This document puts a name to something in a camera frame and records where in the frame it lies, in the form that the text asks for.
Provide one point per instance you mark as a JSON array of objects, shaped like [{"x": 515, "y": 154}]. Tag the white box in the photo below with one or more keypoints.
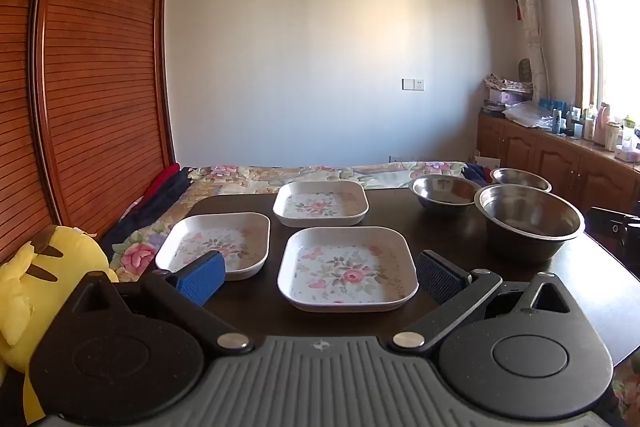
[{"x": 481, "y": 158}]

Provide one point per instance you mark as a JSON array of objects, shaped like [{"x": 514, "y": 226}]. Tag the large floral square plate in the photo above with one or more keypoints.
[{"x": 350, "y": 272}]

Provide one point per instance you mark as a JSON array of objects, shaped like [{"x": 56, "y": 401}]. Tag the pile of boxes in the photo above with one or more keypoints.
[{"x": 505, "y": 94}]

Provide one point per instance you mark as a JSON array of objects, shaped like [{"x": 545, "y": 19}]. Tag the red cloth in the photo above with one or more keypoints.
[{"x": 162, "y": 182}]

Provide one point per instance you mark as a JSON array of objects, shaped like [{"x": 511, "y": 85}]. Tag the medium floral square plate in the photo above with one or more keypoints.
[{"x": 210, "y": 237}]

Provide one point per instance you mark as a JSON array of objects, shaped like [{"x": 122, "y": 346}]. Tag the small floral square plate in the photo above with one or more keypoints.
[{"x": 320, "y": 204}]

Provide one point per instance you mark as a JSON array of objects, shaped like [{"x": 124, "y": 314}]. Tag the wooden cabinet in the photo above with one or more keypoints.
[{"x": 550, "y": 157}]

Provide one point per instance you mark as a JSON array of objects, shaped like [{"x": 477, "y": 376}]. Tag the white wall socket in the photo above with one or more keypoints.
[{"x": 412, "y": 84}]

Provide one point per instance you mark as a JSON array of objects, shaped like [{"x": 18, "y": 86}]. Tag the clear plastic bag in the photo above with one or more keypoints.
[{"x": 527, "y": 114}]

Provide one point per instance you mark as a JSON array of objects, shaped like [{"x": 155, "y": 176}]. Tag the wooden framed window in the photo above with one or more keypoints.
[{"x": 612, "y": 32}]

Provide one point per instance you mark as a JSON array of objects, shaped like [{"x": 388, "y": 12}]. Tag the navy clothing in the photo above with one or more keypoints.
[{"x": 145, "y": 217}]

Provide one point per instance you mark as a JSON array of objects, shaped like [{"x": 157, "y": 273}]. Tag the yellow plush toy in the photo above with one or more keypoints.
[{"x": 30, "y": 297}]

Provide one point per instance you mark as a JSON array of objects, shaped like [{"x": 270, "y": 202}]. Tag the wooden slatted wardrobe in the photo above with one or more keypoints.
[{"x": 100, "y": 57}]

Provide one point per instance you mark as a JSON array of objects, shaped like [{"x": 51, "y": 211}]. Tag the large steel bowl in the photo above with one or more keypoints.
[{"x": 530, "y": 217}]

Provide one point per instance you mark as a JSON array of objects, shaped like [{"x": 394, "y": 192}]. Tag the medium steel bowl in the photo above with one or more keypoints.
[{"x": 442, "y": 192}]

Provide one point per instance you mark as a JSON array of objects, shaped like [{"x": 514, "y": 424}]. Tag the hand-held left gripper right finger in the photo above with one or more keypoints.
[{"x": 440, "y": 278}]

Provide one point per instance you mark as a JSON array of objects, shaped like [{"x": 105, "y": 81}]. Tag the row of toiletry bottles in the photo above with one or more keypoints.
[{"x": 590, "y": 124}]

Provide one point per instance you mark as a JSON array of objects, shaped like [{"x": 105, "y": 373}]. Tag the patterned curtain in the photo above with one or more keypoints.
[{"x": 527, "y": 7}]

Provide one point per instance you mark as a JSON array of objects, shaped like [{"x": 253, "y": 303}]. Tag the floral bedsheet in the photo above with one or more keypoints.
[{"x": 240, "y": 174}]

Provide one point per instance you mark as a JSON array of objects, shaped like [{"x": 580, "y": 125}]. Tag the small steel bowl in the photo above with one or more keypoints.
[{"x": 520, "y": 179}]

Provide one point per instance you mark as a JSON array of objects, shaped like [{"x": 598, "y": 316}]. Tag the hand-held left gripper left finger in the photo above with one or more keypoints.
[{"x": 202, "y": 278}]

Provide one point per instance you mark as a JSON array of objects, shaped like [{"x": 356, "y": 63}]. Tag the blue cloth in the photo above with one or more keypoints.
[{"x": 477, "y": 174}]

